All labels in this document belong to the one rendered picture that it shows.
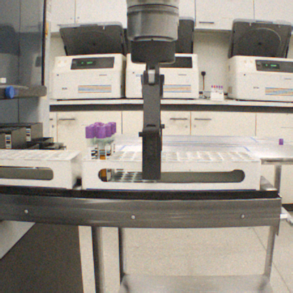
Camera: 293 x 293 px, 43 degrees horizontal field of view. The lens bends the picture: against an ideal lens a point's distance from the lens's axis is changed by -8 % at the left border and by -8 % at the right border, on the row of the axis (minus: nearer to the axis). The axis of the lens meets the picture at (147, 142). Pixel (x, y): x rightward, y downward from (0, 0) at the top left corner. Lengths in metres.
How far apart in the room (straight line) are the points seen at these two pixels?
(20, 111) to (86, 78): 1.77
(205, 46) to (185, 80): 0.74
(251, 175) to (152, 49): 0.26
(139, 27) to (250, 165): 0.29
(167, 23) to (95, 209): 0.32
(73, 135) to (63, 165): 2.41
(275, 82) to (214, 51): 0.80
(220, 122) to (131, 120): 0.67
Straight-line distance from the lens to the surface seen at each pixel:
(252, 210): 0.65
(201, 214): 0.64
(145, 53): 0.64
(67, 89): 3.06
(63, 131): 3.08
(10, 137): 1.00
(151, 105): 0.59
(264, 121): 3.06
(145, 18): 0.64
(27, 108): 1.28
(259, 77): 3.05
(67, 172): 0.65
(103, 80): 3.00
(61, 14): 3.44
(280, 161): 0.98
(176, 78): 2.97
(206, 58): 3.62
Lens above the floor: 0.98
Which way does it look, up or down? 8 degrees down
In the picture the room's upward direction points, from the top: straight up
